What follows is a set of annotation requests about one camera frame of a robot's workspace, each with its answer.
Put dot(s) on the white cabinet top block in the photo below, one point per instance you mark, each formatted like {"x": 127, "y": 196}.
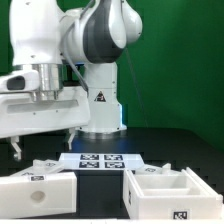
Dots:
{"x": 37, "y": 195}

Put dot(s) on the white marker base sheet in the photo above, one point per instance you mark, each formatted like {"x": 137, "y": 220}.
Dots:
{"x": 99, "y": 161}

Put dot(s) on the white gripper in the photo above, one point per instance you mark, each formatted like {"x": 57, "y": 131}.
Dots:
{"x": 19, "y": 115}

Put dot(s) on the white L-shaped obstacle frame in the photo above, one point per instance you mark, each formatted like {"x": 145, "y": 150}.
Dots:
{"x": 222, "y": 213}

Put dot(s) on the white cabinet body box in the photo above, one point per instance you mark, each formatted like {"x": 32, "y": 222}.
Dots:
{"x": 180, "y": 196}

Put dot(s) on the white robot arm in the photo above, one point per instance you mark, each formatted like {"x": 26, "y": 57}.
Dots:
{"x": 65, "y": 72}

